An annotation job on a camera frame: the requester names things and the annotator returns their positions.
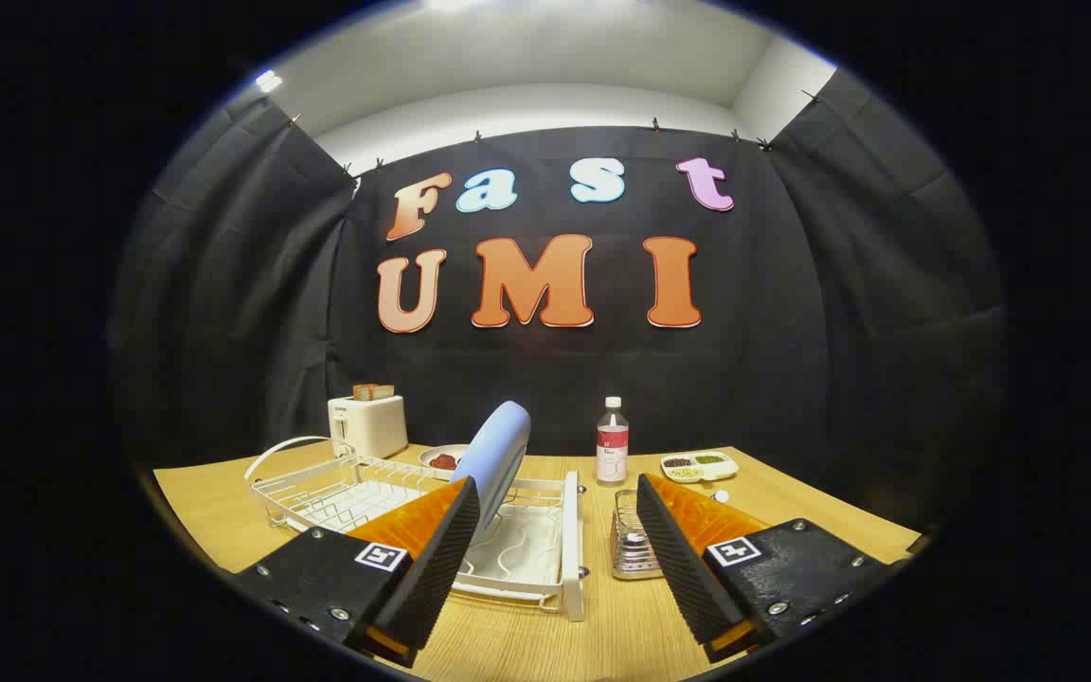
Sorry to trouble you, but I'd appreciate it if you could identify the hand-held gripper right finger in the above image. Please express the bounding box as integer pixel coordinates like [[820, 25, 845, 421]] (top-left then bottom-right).
[[635, 472, 889, 664]]

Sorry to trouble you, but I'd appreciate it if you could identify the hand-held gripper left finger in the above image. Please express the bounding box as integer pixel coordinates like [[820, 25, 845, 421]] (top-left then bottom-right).
[[233, 476, 482, 669]]

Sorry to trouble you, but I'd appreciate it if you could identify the white divided dish with beans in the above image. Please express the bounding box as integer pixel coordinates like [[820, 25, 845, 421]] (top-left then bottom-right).
[[660, 451, 740, 484]]

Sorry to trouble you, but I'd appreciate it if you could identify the white toaster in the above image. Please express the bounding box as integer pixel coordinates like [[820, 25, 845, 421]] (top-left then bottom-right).
[[328, 393, 409, 460]]

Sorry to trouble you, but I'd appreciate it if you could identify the black backdrop cloth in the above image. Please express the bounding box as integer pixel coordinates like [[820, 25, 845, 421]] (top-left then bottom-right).
[[108, 71, 1009, 531]]

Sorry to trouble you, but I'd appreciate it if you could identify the white plate with red food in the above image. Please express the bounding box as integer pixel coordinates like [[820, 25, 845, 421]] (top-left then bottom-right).
[[419, 443, 471, 472]]

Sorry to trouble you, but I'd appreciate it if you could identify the light blue plate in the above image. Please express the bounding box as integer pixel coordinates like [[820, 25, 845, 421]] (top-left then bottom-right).
[[449, 400, 532, 547]]

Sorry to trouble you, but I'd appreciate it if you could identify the clear bottle with red label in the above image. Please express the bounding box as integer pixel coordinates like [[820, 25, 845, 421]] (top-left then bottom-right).
[[596, 396, 630, 486]]

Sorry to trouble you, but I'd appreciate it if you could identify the metal wire cutlery basket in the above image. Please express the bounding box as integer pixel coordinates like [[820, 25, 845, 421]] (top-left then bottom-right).
[[610, 488, 670, 581]]

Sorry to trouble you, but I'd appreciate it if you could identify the white wire dish rack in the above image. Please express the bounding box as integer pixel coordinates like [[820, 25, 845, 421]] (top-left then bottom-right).
[[242, 436, 589, 623]]

